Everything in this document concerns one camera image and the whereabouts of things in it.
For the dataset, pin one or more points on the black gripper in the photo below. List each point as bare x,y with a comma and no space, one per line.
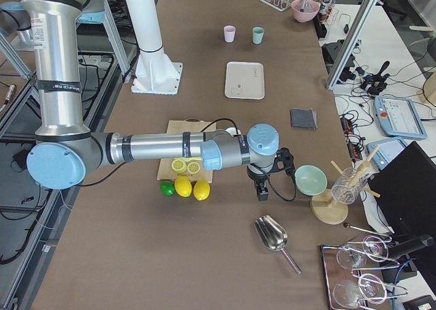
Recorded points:
257,177

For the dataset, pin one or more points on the pink cup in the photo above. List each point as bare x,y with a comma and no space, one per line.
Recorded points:
229,33

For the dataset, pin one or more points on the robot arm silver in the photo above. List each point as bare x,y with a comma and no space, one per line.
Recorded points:
66,150

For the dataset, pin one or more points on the cream rectangular tray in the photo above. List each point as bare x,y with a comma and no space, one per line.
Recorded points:
244,80

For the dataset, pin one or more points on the metal glass rack tray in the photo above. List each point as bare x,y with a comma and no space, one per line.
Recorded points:
334,274

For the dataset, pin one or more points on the metal scoop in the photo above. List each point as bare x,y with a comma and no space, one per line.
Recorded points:
274,237

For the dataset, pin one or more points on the light green bowl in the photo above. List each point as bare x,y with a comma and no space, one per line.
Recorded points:
310,180

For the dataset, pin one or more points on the yellow lemon right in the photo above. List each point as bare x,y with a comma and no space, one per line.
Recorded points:
201,190

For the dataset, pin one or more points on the yellow lemon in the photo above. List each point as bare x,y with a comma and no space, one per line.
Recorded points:
183,186
201,190

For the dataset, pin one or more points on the wooden cup stand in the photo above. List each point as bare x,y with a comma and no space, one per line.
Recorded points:
328,210

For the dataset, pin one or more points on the lemon slice right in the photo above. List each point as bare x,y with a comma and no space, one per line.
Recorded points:
193,167

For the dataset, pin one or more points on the lemon slice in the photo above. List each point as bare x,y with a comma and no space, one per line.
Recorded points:
179,166
193,167

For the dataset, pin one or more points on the yellow lemon left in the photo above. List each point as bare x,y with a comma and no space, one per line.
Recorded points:
183,186

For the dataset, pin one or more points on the grey folded cloth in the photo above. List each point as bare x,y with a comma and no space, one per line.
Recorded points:
305,119

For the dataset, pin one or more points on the clear glass on stand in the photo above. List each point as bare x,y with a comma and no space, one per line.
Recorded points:
346,188

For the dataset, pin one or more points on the lemon slice left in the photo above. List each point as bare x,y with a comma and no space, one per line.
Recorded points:
179,166

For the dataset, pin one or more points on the small metal spoon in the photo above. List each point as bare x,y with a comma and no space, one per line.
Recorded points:
350,226

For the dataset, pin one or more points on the green lime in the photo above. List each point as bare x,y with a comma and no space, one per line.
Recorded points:
167,188

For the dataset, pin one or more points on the wooden cutting board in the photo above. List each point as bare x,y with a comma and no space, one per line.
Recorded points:
165,173

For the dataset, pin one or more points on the wine glass upper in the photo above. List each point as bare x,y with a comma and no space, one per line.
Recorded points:
354,255

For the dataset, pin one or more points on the wine glass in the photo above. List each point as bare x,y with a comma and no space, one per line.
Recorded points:
361,294
354,255

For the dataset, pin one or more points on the teach pendant lower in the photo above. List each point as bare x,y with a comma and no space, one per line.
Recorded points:
388,149

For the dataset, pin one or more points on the teach pendant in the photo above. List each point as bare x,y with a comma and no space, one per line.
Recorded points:
388,149
398,117

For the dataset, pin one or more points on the wine glass lower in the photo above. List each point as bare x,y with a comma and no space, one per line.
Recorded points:
361,294

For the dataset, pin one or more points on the black laptop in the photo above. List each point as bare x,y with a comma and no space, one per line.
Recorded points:
407,192

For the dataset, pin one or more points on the teach pendant upper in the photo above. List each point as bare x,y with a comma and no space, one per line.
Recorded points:
398,117

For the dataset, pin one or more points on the green cup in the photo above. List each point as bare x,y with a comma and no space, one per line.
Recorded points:
257,35

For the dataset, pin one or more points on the pink mixing bowl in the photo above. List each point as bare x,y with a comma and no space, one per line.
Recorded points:
306,13

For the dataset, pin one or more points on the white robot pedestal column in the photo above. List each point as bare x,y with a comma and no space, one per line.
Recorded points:
155,72

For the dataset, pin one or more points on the aluminium frame post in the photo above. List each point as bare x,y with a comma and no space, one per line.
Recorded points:
349,42

